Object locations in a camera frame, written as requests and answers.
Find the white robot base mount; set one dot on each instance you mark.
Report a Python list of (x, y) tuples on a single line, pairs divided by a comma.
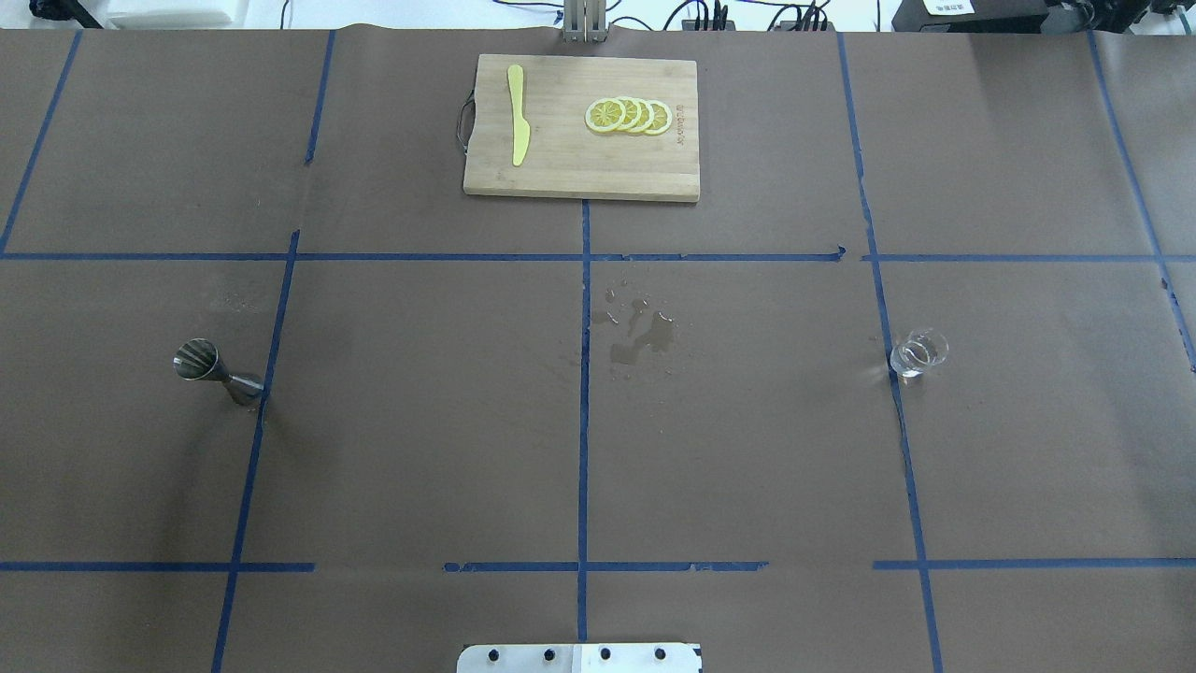
[(582, 657)]

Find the aluminium frame post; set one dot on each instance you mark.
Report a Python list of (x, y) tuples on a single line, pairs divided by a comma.
[(585, 21)]

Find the steel double jigger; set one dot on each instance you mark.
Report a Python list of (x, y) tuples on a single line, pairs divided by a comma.
[(200, 359)]

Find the clear glass cup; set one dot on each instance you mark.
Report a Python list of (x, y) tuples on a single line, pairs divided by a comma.
[(919, 352)]

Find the back lemon slice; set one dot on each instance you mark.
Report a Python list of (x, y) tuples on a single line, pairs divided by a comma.
[(662, 118)]

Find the yellow plastic knife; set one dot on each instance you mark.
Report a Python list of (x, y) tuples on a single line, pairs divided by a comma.
[(521, 128)]

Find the bamboo cutting board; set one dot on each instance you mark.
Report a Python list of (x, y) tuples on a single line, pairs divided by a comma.
[(565, 158)]

